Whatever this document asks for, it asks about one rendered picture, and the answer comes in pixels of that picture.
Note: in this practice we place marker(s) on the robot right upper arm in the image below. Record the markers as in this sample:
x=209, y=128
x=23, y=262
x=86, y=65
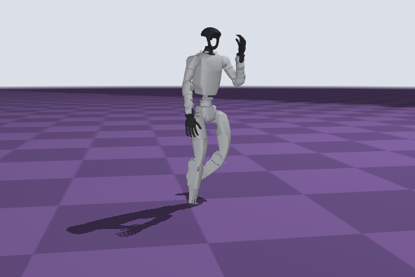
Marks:
x=191, y=63

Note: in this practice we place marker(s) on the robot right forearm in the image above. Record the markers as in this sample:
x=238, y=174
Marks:
x=188, y=97

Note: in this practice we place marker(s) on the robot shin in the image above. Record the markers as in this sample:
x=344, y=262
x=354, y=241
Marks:
x=210, y=167
x=194, y=178

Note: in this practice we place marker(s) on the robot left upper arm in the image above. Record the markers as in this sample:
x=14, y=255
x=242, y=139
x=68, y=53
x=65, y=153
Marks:
x=230, y=71

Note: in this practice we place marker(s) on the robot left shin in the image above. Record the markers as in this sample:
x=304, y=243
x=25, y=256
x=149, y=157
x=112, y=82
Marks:
x=210, y=167

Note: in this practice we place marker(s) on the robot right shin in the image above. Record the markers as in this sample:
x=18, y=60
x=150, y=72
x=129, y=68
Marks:
x=194, y=178

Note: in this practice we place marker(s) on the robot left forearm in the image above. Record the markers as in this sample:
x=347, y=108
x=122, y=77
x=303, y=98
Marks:
x=239, y=69

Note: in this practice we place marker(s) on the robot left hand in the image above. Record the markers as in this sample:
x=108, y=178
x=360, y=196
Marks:
x=242, y=47

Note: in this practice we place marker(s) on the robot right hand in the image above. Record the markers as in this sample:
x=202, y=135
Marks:
x=190, y=123

